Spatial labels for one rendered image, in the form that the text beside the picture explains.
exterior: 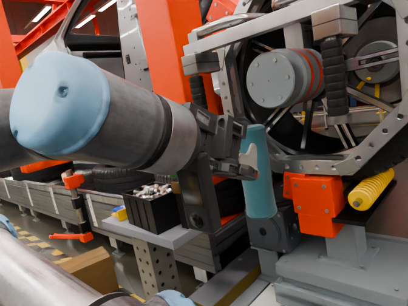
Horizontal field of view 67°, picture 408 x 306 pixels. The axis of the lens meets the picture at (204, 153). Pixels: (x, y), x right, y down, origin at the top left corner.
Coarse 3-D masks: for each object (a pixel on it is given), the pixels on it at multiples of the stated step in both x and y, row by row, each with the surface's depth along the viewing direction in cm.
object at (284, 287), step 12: (276, 288) 107; (288, 288) 103; (300, 288) 105; (312, 288) 103; (276, 300) 108; (288, 300) 105; (300, 300) 101; (312, 300) 98; (324, 300) 95; (336, 300) 97; (348, 300) 95; (360, 300) 92
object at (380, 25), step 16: (368, 32) 116; (384, 32) 113; (352, 48) 121; (368, 48) 113; (384, 48) 110; (384, 64) 111; (352, 80) 124; (368, 80) 116; (384, 80) 113; (400, 80) 113; (352, 96) 126; (384, 96) 118; (400, 96) 114
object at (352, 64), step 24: (360, 24) 77; (264, 48) 97; (312, 48) 87; (240, 72) 102; (360, 96) 81; (264, 120) 106; (288, 120) 114; (288, 144) 100; (312, 144) 102; (336, 144) 99
